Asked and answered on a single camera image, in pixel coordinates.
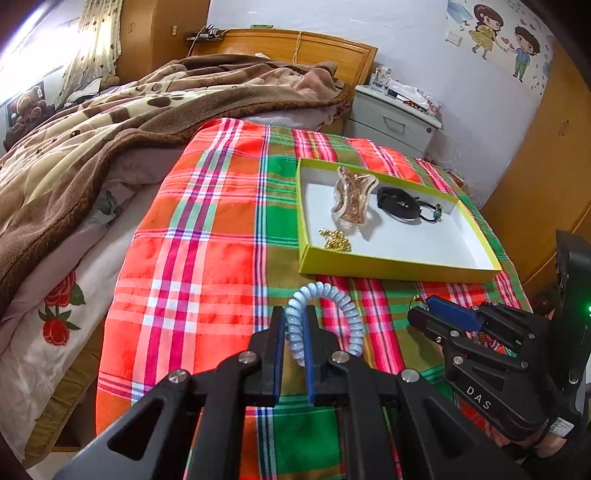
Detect tall wooden wardrobe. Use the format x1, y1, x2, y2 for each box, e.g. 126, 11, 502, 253
115, 0, 211, 75

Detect brown teddy bear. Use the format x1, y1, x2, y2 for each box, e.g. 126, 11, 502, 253
7, 88, 49, 134

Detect rose gold hair claw clip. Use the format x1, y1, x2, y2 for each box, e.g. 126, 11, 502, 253
330, 166, 377, 232

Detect dotted curtain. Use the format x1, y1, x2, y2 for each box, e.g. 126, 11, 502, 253
60, 0, 123, 100

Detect light blue spiral hair tie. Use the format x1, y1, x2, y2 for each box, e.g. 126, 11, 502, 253
285, 283, 365, 367

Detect cluster of toiletries and packets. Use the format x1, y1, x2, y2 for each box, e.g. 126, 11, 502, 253
392, 83, 441, 114

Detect wooden closet door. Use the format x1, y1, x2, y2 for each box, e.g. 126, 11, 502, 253
480, 41, 591, 296

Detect cartoon wall stickers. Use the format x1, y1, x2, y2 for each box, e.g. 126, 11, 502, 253
445, 0, 555, 84

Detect brown patterned blanket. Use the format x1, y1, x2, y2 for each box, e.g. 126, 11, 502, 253
0, 53, 345, 315

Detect black hair band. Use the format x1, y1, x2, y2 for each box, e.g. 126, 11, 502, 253
376, 186, 422, 223

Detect floral bed sheet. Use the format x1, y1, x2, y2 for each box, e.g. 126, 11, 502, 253
0, 152, 185, 467

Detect wooden headboard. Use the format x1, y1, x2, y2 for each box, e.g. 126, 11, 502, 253
189, 28, 377, 86

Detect plaid cloth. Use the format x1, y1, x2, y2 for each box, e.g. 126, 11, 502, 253
95, 117, 532, 480

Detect gold chain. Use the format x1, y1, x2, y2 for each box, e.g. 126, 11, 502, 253
318, 228, 352, 253

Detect yellow-green cardboard box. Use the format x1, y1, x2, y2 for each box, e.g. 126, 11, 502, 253
297, 158, 502, 284

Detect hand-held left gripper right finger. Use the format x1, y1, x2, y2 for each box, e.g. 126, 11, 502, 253
302, 305, 532, 480

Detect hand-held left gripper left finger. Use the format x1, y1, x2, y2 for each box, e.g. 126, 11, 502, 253
53, 306, 286, 480

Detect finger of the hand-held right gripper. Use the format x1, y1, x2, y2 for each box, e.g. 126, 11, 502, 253
407, 307, 527, 372
425, 295, 550, 354

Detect window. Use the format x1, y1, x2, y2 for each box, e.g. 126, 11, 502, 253
0, 0, 81, 100

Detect black hair tie with bead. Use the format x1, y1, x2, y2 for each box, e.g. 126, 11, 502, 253
413, 196, 445, 224

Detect grey nightstand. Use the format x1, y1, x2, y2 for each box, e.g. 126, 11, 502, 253
347, 84, 443, 153

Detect wooden bed frame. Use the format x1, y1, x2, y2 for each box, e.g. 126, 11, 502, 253
51, 332, 100, 453

